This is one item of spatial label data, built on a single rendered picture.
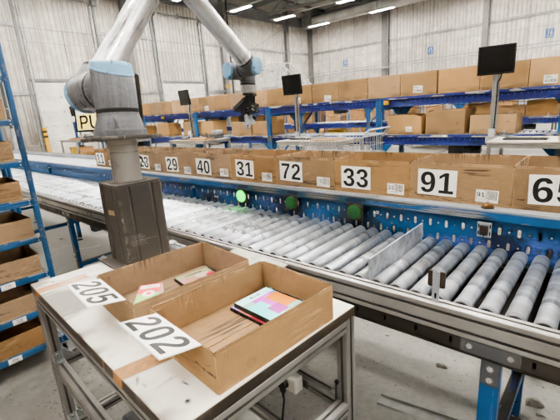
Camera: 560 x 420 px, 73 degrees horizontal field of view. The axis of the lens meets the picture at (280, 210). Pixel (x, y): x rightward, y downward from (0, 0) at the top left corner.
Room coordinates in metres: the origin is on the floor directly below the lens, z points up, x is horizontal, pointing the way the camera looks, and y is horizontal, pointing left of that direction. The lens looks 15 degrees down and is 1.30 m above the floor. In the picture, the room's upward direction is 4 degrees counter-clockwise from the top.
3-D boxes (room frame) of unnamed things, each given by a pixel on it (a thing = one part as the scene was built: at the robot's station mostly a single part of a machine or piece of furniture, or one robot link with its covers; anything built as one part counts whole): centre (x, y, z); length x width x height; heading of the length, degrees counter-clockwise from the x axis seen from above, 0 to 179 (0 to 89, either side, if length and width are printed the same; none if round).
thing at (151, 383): (1.12, 0.36, 0.74); 1.00 x 0.58 x 0.03; 45
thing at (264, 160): (2.38, 0.06, 0.96); 0.39 x 0.29 x 0.17; 48
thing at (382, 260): (1.33, -0.44, 0.76); 0.46 x 0.01 x 0.09; 138
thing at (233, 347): (0.88, 0.11, 0.80); 0.38 x 0.28 x 0.10; 134
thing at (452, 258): (1.22, -0.56, 0.72); 0.52 x 0.05 x 0.05; 138
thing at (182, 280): (1.17, 0.27, 0.76); 0.19 x 0.14 x 0.02; 39
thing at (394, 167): (1.86, -0.53, 0.96); 0.39 x 0.29 x 0.17; 48
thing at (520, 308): (1.05, -0.75, 0.72); 0.52 x 0.05 x 0.05; 138
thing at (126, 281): (1.10, 0.34, 0.80); 0.38 x 0.28 x 0.10; 132
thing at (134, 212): (1.47, 0.58, 0.91); 0.26 x 0.26 x 0.33; 45
